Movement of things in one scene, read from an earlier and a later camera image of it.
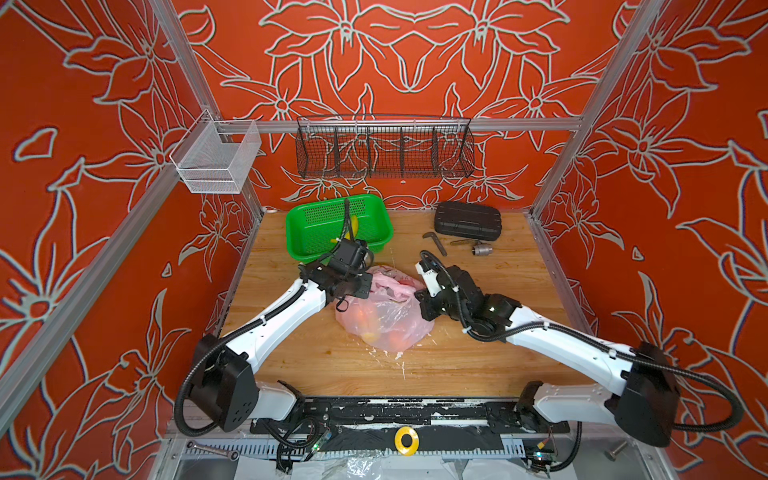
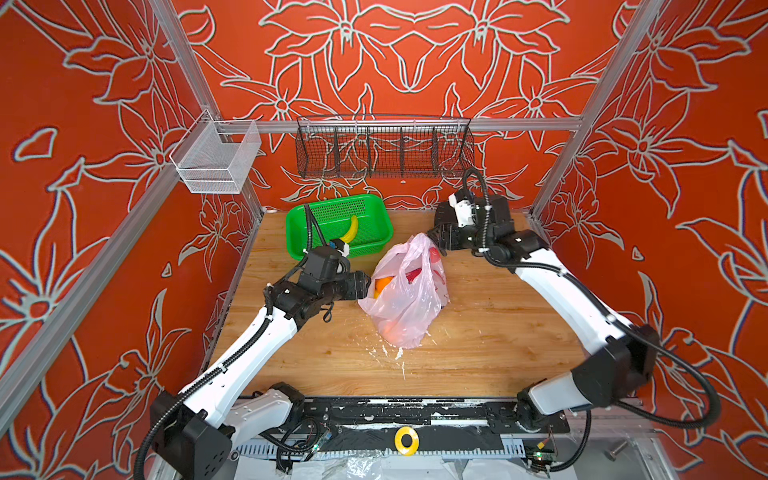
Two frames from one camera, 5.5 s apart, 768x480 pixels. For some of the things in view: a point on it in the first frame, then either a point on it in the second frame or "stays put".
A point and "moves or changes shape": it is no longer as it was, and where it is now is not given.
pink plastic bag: x=390 y=318 moves or changes shape
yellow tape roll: x=406 y=441 stays put
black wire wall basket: x=384 y=146 stays put
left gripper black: x=363 y=290 stays put
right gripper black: x=424 y=301 to x=444 y=231
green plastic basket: x=315 y=229 stays put
